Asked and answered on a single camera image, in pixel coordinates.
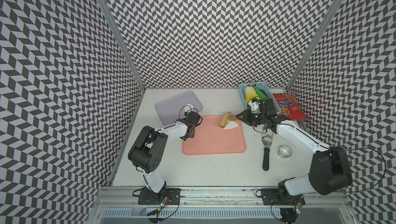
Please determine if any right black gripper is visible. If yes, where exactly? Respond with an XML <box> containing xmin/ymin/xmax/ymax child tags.
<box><xmin>236</xmin><ymin>108</ymin><xmax>267</xmax><ymax>127</ymax></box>

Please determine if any pink tray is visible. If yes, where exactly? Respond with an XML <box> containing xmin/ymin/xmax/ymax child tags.
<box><xmin>182</xmin><ymin>115</ymin><xmax>246</xmax><ymax>155</ymax></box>

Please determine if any wooden dough roller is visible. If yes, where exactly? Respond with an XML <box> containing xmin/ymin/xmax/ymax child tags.
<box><xmin>219</xmin><ymin>113</ymin><xmax>238</xmax><ymax>129</ymax></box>

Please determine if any white dough piece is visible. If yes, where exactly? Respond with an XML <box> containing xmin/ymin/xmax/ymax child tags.
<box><xmin>224</xmin><ymin>120</ymin><xmax>239</xmax><ymax>130</ymax></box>

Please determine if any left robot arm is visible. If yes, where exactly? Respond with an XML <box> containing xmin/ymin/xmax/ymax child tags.
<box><xmin>127</xmin><ymin>111</ymin><xmax>203</xmax><ymax>194</ymax></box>

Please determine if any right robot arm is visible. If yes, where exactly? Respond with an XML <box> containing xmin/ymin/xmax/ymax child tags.
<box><xmin>236</xmin><ymin>98</ymin><xmax>353</xmax><ymax>197</ymax></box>

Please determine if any round white dough disc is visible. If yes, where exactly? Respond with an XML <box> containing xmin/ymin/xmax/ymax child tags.
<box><xmin>184</xmin><ymin>104</ymin><xmax>194</xmax><ymax>112</ymax></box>

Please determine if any green cucumber toy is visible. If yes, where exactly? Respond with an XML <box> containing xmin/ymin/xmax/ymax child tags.
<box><xmin>253</xmin><ymin>85</ymin><xmax>268</xmax><ymax>99</ymax></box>

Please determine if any lavender tray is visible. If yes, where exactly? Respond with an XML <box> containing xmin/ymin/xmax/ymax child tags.
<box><xmin>155</xmin><ymin>90</ymin><xmax>203</xmax><ymax>126</ymax></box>

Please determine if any red snack bag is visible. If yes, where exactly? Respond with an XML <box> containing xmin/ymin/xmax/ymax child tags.
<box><xmin>273</xmin><ymin>94</ymin><xmax>307</xmax><ymax>121</ymax></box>

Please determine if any yellow napa cabbage toy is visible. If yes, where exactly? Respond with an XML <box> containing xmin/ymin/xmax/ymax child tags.
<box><xmin>244</xmin><ymin>86</ymin><xmax>259</xmax><ymax>104</ymax></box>

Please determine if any light blue plastic basket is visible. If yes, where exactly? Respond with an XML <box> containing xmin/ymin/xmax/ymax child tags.
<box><xmin>238</xmin><ymin>82</ymin><xmax>281</xmax><ymax>114</ymax></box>

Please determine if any black handled scraper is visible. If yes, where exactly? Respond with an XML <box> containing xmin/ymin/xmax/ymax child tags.
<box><xmin>262</xmin><ymin>130</ymin><xmax>273</xmax><ymax>171</ymax></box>

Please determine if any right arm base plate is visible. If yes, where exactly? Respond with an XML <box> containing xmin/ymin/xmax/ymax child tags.
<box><xmin>257</xmin><ymin>188</ymin><xmax>306</xmax><ymax>206</ymax></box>

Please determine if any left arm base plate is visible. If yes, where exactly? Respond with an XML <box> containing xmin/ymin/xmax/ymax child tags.
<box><xmin>138</xmin><ymin>187</ymin><xmax>181</xmax><ymax>205</ymax></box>

